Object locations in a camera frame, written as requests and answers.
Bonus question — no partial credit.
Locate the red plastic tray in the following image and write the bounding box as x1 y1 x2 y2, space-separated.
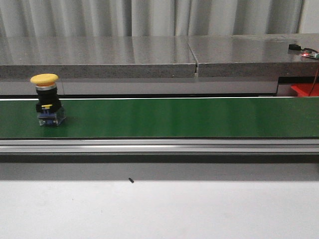
291 83 319 97

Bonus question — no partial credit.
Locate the grey pleated curtain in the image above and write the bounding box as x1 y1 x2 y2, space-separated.
0 0 319 37

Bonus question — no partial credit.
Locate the green conveyor belt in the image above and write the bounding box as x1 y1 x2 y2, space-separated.
0 97 319 138

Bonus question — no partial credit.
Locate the grey stone slab left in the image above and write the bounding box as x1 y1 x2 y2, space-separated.
0 36 196 79

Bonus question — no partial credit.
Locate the thin red black wire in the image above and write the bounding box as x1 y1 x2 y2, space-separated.
300 46 319 97

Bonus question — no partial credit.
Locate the green circuit board with LED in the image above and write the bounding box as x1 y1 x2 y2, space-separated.
301 50 319 60

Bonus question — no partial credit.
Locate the grey stone slab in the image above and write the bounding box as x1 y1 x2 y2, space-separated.
0 36 196 79
188 34 319 77

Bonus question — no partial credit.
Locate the small black sensor module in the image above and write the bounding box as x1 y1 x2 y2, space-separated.
288 44 302 54

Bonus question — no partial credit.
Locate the grey stone slab right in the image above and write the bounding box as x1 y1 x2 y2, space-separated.
188 34 319 77

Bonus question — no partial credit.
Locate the aluminium conveyor frame rail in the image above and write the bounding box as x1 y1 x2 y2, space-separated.
0 138 319 155

